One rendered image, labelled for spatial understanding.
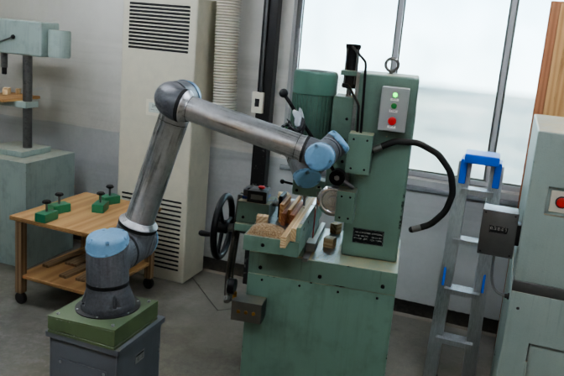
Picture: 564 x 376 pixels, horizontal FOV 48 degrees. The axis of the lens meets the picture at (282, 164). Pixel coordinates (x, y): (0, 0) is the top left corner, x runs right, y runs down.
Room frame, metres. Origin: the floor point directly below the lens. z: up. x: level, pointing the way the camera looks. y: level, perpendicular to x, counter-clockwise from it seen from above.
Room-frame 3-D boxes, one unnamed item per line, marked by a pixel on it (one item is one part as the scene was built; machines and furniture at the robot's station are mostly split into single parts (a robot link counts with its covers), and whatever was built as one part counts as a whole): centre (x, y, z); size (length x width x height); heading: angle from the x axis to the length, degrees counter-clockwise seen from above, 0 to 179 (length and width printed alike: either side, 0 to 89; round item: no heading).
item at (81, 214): (3.54, 1.10, 0.32); 0.66 x 0.57 x 0.64; 160
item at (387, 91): (2.33, -0.39, 1.40); 0.10 x 0.06 x 0.16; 79
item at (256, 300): (2.30, 0.08, 0.58); 0.12 x 0.08 x 0.08; 79
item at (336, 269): (2.50, -0.23, 0.76); 0.57 x 0.45 x 0.09; 79
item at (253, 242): (2.52, 0.01, 0.87); 0.61 x 0.30 x 0.06; 169
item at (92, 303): (2.14, 0.59, 0.67); 0.19 x 0.19 x 0.10
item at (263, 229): (2.27, 0.03, 0.92); 0.14 x 0.09 x 0.04; 79
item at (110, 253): (2.15, 0.59, 0.81); 0.17 x 0.15 x 0.18; 166
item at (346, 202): (2.34, -0.26, 1.02); 0.09 x 0.07 x 0.12; 169
